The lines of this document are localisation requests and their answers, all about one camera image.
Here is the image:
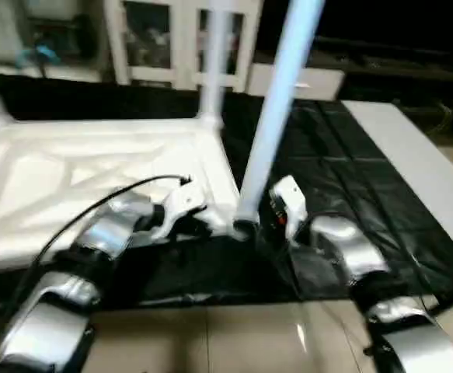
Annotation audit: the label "white plastic table top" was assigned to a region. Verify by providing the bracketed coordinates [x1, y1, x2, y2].
[0, 115, 250, 274]

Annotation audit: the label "black plastic mat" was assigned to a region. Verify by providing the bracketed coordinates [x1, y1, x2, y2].
[0, 74, 453, 308]

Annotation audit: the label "white drawer unit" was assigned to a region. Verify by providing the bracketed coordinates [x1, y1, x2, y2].
[246, 61, 345, 100]

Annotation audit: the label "white side table black legs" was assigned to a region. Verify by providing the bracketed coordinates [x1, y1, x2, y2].
[341, 99, 453, 269]

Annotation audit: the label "white glass door cabinet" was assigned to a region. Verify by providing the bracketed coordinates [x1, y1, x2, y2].
[106, 0, 264, 92]

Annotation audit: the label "teal floor stand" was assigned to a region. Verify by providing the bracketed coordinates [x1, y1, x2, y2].
[16, 43, 60, 71]

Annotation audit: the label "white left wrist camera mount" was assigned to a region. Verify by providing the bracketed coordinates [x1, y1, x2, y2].
[152, 180, 210, 238]

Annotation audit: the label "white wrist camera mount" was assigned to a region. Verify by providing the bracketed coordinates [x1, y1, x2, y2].
[268, 175, 308, 242]
[152, 180, 210, 238]

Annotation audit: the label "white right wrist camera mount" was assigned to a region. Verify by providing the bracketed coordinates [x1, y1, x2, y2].
[268, 175, 308, 242]

